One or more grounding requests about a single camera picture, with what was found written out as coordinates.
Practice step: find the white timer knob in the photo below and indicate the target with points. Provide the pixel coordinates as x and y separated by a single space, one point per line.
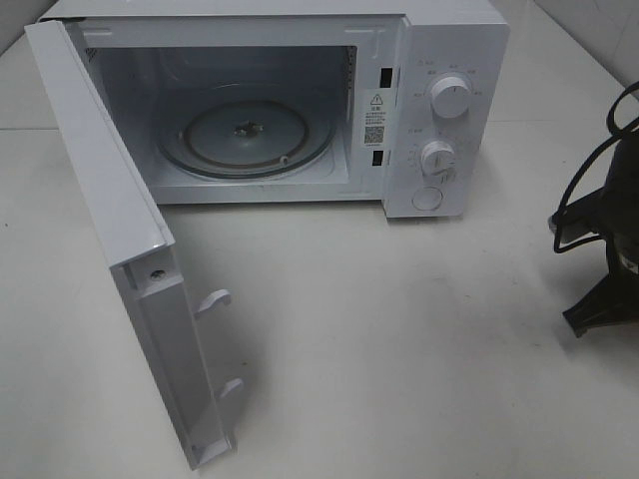
436 157

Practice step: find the white warning label sticker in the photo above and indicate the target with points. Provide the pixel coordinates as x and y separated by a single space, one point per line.
373 114

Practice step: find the white microwave oven body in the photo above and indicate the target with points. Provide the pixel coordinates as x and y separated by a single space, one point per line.
146 49

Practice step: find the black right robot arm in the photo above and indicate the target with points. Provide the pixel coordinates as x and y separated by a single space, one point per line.
611 213

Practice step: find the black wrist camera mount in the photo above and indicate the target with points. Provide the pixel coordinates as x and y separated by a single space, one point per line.
579 219

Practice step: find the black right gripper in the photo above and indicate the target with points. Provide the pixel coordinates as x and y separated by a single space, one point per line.
614 299

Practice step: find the upper white power knob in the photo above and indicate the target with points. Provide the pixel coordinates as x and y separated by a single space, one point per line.
450 96

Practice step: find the round white door button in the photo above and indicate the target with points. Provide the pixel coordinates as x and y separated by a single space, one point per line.
427 199

